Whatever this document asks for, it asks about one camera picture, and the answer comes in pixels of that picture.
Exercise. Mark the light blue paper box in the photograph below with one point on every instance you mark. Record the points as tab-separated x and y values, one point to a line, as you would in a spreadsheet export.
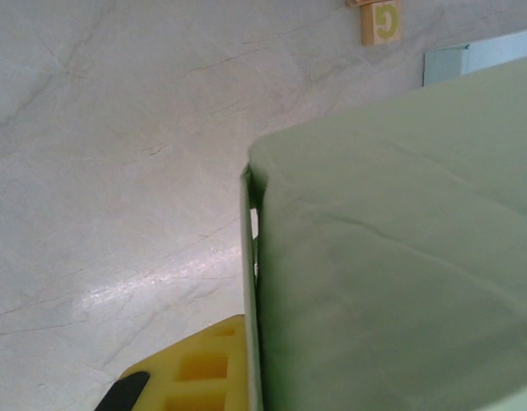
481	55

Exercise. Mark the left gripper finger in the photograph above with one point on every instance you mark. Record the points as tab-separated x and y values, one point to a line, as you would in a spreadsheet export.
203	368

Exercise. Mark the wooden block with green letter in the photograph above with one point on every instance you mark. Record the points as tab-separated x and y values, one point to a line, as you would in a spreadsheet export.
381	23

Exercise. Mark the light green paper box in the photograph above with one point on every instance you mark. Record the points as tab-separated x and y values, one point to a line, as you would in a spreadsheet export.
396	257

